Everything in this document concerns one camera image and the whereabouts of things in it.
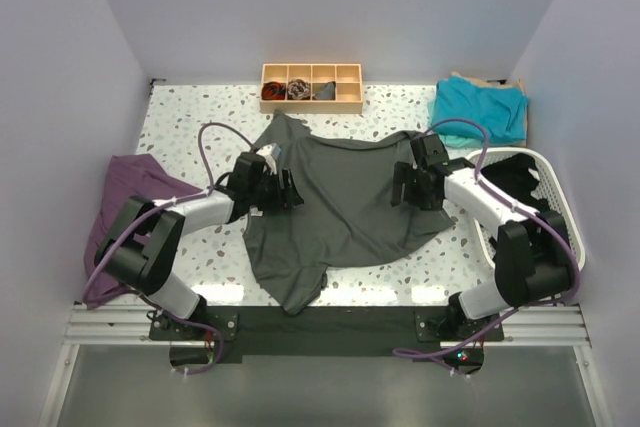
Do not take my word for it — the grey pink fabric item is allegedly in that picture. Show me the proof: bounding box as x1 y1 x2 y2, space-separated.
286 78 311 101

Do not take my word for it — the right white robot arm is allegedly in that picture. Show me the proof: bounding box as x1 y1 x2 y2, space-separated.
391 134 584 340

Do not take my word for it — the aluminium rail frame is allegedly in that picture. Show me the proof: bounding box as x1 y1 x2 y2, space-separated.
63 305 591 347

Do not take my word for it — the wooden compartment box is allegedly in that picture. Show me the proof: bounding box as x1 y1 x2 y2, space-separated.
259 63 364 115

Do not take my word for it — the teal t shirt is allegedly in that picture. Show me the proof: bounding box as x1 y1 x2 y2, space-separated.
430 75 529 148

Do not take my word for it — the white laundry basket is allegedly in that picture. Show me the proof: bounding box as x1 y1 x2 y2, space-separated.
468 147 586 270

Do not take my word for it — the purple t shirt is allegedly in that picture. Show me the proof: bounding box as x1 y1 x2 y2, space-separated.
83 154 203 309

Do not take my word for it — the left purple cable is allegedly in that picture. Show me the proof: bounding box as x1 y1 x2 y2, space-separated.
81 121 271 376

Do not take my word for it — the black t shirt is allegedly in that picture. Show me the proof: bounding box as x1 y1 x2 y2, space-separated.
481 153 551 212

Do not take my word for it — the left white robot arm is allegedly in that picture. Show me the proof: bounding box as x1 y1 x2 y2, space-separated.
91 144 303 339

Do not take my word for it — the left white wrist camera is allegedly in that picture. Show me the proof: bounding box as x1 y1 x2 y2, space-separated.
256 143 281 172

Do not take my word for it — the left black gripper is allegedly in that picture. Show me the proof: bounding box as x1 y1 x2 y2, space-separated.
248 168 302 212

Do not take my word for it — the red black fabric item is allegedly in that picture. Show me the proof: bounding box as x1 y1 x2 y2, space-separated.
261 81 287 101

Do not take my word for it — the dark grey folded item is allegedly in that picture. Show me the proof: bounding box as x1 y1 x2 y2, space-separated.
312 81 336 101

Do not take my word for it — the dark grey t shirt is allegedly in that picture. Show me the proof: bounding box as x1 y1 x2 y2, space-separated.
244 112 454 315

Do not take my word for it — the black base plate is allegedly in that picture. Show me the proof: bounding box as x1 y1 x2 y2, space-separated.
147 306 505 373

